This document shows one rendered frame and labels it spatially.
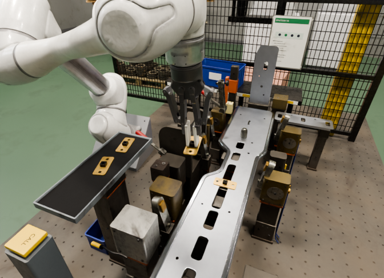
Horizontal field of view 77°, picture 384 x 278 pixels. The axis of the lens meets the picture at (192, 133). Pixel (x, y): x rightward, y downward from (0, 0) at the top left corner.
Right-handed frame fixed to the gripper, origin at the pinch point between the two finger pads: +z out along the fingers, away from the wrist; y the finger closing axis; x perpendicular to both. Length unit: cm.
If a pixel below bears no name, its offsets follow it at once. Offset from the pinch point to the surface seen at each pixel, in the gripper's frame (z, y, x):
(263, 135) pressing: 32, 22, 48
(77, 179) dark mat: 9.5, -31.3, -13.4
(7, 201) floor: 119, -185, 43
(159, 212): 19.7, -8.0, -12.8
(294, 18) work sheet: -8, 36, 111
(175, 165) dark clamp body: 19.9, -9.3, 7.5
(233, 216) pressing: 28.7, 12.5, -3.6
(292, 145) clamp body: 34, 36, 45
